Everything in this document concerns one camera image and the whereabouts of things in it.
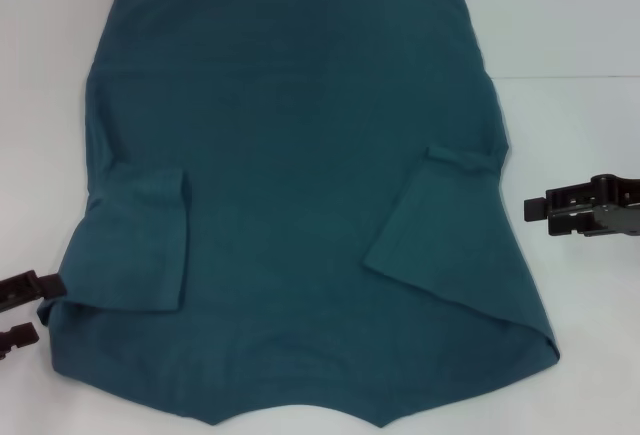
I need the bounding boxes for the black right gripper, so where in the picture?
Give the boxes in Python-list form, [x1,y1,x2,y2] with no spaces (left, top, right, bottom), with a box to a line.
[522,172,640,237]

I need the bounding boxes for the blue t-shirt with white print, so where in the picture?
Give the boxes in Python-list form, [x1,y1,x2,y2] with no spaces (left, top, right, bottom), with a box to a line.
[37,0,561,429]

